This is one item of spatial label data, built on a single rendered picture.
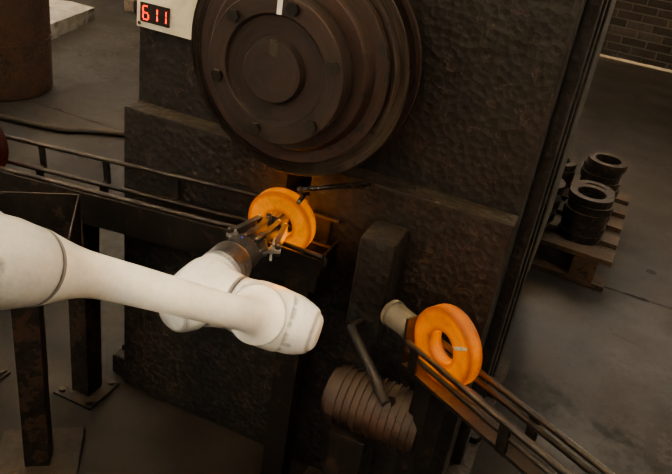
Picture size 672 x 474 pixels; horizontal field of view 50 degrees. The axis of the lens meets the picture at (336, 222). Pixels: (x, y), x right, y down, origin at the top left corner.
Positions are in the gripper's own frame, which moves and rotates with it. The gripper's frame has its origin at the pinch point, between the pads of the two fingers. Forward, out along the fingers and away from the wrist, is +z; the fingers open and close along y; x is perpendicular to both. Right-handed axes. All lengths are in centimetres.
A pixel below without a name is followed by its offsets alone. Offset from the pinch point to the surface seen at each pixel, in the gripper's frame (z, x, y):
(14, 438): -29, -74, -58
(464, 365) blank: -21, -4, 48
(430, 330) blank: -15.9, -3.5, 40.2
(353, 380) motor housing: -15.9, -22.7, 27.0
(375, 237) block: -2.4, 3.7, 22.6
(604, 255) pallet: 155, -70, 75
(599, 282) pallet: 154, -82, 77
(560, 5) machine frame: 15, 53, 45
